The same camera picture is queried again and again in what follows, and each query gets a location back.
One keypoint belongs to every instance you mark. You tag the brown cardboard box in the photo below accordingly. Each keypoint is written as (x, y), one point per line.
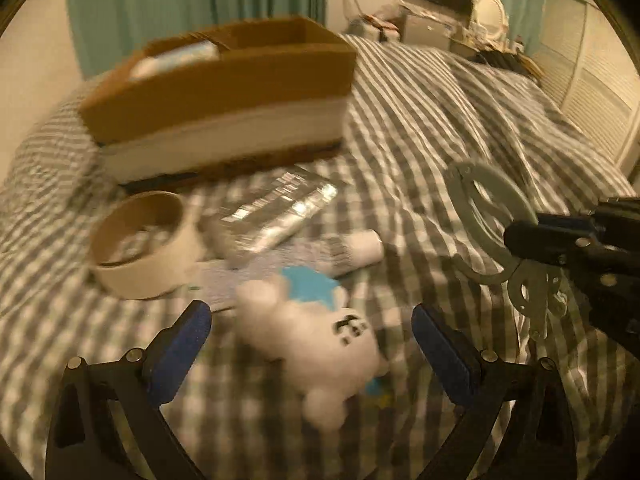
(220, 110)

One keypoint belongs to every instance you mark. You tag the grey desktop box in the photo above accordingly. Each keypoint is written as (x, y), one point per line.
(425, 29)

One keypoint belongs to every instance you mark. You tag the beige tape roll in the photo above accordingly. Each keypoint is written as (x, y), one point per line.
(172, 255)

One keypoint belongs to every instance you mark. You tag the white packet in box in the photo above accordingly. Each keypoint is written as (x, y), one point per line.
(172, 57)

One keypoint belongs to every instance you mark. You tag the dark cloth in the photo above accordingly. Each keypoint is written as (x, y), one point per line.
(505, 62)

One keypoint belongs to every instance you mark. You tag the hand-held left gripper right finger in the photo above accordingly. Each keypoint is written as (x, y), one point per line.
(446, 360)

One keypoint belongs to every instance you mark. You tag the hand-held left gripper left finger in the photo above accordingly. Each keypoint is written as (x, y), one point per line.
(184, 347)

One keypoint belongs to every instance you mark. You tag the white louvered closet door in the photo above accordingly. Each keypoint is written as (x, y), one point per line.
(590, 70)

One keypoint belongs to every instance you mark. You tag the white plush toy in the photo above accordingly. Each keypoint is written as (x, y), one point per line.
(305, 335)

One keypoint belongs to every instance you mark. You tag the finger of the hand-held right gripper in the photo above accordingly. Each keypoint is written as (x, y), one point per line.
(542, 240)
(607, 285)

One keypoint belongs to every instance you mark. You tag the silver foil packet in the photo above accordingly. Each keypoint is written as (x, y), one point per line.
(272, 215)

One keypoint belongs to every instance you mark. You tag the white tube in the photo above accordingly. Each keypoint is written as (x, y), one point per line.
(357, 250)

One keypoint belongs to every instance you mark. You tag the grey checked blanket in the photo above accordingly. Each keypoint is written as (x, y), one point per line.
(410, 125)

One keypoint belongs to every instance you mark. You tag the white framed table mirror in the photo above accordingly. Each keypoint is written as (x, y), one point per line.
(492, 15)

